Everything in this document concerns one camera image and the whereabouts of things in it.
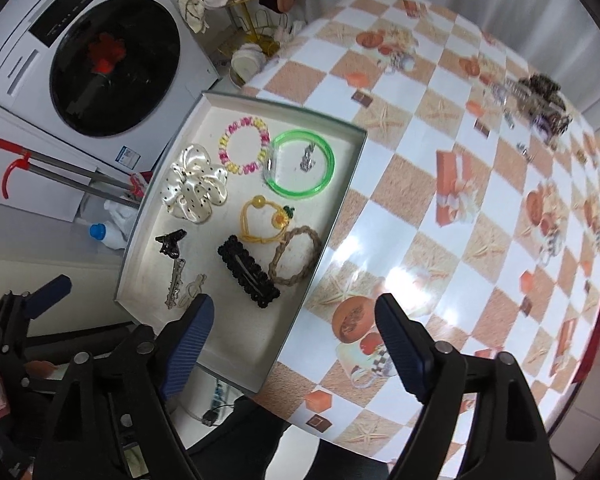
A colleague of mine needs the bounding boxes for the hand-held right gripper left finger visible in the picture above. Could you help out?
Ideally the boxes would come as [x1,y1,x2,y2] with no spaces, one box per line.
[32,292,216,480]

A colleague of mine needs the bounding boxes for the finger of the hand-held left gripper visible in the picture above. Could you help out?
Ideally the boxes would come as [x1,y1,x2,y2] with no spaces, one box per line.
[22,275,74,319]

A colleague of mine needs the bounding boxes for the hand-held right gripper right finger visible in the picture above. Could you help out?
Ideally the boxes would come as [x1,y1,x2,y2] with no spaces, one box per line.
[375,294,556,480]

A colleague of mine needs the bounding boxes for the shallow grey cardboard box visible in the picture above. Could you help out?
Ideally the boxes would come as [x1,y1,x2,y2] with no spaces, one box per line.
[114,91,369,396]

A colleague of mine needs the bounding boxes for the green translucent bracelet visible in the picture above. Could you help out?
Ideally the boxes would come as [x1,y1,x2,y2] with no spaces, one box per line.
[262,129,336,199]

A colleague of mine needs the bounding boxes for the clear hair clip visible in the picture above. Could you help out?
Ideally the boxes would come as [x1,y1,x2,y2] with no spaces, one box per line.
[177,273,209,309]

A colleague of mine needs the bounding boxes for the silver long hair clip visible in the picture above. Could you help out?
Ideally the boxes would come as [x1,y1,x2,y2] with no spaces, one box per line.
[163,258,187,310]

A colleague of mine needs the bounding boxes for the white bottle blue cap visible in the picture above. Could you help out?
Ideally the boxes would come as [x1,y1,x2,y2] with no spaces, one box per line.
[88,222,129,251]

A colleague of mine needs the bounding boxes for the black rectangular hair clip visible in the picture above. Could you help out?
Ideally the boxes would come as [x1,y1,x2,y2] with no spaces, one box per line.
[217,234,281,309]

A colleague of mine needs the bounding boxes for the black bow hair clip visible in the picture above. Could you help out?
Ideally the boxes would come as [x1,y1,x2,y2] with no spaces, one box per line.
[154,228,187,260]

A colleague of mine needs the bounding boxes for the person's dark trousers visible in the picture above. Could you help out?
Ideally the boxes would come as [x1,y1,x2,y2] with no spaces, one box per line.
[180,394,391,480]

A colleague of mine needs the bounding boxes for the checkered printed tablecloth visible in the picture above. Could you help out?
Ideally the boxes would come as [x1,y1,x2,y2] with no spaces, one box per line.
[240,0,600,480]

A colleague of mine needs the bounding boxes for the cream polka dot scrunchie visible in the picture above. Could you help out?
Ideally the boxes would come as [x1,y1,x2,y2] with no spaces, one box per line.
[160,143,230,224]

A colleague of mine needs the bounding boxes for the white washing machine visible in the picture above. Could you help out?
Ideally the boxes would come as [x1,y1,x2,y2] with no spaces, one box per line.
[0,0,222,168]

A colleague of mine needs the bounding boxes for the brown hair claw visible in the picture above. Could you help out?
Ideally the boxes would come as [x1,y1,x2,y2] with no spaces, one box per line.
[545,104,574,134]

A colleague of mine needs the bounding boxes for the white round dish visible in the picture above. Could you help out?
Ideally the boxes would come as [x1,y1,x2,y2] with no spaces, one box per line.
[229,42,267,87]

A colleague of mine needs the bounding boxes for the cream cloth bag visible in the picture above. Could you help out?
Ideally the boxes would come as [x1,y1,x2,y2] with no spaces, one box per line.
[176,0,217,34]

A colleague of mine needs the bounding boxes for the black plug and cable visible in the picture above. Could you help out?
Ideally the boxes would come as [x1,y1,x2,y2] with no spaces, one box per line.
[199,380,237,427]

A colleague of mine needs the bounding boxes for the braided rope bracelet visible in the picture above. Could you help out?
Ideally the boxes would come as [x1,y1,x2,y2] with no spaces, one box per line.
[267,225,324,289]

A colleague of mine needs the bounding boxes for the red handled mop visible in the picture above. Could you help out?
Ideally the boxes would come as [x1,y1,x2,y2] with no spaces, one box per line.
[0,135,149,206]

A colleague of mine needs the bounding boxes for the yellow flower hair tie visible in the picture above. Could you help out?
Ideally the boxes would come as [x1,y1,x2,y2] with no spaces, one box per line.
[238,195,294,245]

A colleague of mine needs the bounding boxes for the colourful bead bracelet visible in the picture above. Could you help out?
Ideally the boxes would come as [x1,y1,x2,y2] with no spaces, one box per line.
[217,115,272,177]

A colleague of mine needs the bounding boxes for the purple translucent bracelet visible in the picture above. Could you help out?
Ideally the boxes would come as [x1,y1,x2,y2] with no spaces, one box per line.
[529,114,557,140]

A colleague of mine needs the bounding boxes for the yellow wire rack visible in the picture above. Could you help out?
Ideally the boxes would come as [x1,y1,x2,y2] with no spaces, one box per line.
[219,0,282,59]

